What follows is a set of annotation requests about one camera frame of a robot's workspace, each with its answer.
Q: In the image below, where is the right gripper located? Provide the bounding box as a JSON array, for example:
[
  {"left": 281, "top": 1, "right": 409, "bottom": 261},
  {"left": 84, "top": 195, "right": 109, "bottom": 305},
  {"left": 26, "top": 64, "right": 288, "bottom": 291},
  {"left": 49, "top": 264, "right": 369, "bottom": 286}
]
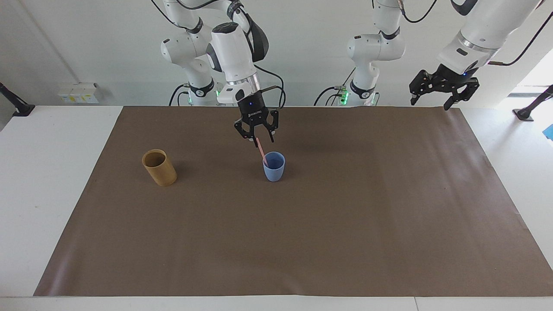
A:
[{"left": 234, "top": 91, "right": 280, "bottom": 143}]

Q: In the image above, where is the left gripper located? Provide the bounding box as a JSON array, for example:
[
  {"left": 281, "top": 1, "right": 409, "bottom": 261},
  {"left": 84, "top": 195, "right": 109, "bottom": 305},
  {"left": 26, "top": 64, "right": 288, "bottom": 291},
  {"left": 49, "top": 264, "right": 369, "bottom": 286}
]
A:
[{"left": 409, "top": 63, "right": 480, "bottom": 111}]

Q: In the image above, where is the pink chopstick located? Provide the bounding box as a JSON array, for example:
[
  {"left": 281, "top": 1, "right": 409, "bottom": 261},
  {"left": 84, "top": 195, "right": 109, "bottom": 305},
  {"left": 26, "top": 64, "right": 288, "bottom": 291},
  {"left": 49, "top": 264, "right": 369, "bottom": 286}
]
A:
[{"left": 255, "top": 137, "right": 269, "bottom": 168}]

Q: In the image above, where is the blue cup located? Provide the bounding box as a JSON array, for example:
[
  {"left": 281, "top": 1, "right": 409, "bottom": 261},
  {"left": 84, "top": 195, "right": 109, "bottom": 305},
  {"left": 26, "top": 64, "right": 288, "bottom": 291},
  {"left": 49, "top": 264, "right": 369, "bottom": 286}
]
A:
[{"left": 263, "top": 151, "right": 286, "bottom": 183}]

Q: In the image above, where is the brown cup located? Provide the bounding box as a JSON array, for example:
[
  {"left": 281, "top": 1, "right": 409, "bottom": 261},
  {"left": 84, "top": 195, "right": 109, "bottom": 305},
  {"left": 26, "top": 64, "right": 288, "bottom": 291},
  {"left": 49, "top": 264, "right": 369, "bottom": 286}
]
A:
[{"left": 142, "top": 149, "right": 178, "bottom": 187}]

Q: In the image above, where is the black stand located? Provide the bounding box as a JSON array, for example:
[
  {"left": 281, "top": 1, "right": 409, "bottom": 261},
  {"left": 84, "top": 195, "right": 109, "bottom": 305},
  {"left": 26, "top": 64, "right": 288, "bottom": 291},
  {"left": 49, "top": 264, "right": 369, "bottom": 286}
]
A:
[
  {"left": 0, "top": 82, "right": 35, "bottom": 117},
  {"left": 512, "top": 85, "right": 553, "bottom": 122}
]

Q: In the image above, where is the white power strip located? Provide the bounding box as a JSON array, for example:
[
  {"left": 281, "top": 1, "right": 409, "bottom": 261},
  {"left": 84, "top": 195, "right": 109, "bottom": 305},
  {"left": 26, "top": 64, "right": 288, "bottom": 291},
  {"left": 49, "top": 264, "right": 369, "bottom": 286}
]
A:
[{"left": 57, "top": 83, "right": 99, "bottom": 105}]

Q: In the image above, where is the black cable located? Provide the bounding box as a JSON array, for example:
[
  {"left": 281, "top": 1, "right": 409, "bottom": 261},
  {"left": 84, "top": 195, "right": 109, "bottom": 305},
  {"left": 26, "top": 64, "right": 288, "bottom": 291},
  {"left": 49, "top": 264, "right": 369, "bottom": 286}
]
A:
[
  {"left": 314, "top": 67, "right": 357, "bottom": 107},
  {"left": 253, "top": 64, "right": 286, "bottom": 109},
  {"left": 168, "top": 84, "right": 191, "bottom": 107},
  {"left": 488, "top": 12, "right": 553, "bottom": 67}
]

